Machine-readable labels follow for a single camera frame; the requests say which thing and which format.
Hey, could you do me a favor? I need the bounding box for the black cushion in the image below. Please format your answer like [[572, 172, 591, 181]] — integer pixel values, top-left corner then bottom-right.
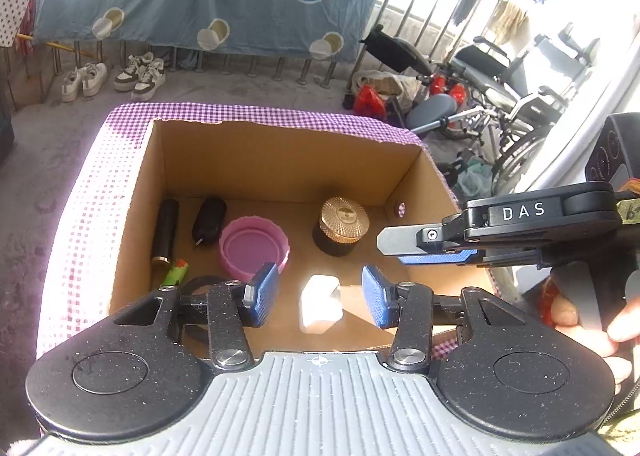
[[360, 25, 433, 78]]

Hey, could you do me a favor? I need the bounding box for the white-black sneakers pair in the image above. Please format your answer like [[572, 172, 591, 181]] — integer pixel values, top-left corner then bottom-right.
[[114, 54, 156, 92]]

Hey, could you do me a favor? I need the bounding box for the green marker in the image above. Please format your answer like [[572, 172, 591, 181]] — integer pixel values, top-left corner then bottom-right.
[[160, 259, 191, 289]]

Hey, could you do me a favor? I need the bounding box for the white brown sneaker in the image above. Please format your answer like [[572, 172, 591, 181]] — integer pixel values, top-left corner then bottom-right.
[[131, 58, 167, 102]]

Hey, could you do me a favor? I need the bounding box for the green plastic bag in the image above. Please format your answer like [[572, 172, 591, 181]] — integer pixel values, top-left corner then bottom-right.
[[457, 158, 493, 194]]

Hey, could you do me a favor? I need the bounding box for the beige hanging towel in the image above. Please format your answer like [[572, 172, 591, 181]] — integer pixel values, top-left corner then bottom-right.
[[487, 1, 530, 44]]

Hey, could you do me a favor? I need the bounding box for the beige cloth bag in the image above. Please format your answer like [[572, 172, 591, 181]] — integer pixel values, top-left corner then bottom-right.
[[352, 71, 423, 109]]

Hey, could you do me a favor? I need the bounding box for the red plastic bag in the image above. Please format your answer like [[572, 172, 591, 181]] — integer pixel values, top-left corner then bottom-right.
[[352, 83, 388, 121]]

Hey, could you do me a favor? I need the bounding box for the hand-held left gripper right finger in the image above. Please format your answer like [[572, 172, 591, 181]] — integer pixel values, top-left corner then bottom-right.
[[361, 265, 531, 372]]

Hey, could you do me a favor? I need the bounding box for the silver frame wheelchair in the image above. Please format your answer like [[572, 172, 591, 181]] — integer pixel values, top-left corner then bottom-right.
[[450, 86, 576, 197]]

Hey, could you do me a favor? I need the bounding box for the black cylinder gold end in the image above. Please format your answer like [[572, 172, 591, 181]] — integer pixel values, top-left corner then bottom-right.
[[151, 198, 180, 265]]

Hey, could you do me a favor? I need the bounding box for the black jar gold lid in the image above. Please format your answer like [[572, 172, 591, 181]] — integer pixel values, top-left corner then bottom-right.
[[312, 196, 371, 257]]

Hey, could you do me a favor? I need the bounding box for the white charger plug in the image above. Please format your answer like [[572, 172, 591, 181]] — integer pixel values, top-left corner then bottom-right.
[[299, 274, 344, 334]]

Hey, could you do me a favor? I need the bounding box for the yellow stick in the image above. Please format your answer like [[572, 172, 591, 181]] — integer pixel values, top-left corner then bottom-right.
[[15, 33, 98, 59]]

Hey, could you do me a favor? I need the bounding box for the pink plastic lid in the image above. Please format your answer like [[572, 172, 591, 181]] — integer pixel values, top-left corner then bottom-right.
[[218, 217, 291, 282]]

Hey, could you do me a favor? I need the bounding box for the white polka dot cloth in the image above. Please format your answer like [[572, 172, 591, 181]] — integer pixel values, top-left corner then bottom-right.
[[0, 0, 32, 48]]

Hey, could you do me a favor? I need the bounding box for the brown cardboard box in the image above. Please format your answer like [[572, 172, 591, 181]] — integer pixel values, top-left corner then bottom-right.
[[109, 118, 493, 362]]

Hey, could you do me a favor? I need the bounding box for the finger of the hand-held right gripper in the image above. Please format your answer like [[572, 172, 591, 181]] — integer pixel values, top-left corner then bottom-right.
[[397, 248, 481, 267], [376, 223, 447, 257]]

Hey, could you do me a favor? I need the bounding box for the purple checkered tablecloth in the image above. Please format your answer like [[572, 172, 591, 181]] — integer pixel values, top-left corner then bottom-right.
[[37, 102, 493, 362]]

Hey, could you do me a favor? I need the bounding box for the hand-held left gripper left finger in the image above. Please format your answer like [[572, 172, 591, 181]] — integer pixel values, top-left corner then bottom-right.
[[112, 262, 280, 371]]

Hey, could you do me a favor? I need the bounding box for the black reclining wheelchair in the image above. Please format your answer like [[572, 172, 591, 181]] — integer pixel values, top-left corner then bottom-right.
[[452, 21, 601, 102]]

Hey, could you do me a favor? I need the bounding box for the grey seat scooter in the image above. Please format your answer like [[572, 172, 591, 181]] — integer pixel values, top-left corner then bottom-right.
[[405, 73, 501, 142]]

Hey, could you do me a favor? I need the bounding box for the person's right hand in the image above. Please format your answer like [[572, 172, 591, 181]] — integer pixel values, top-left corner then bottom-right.
[[542, 293, 640, 397]]

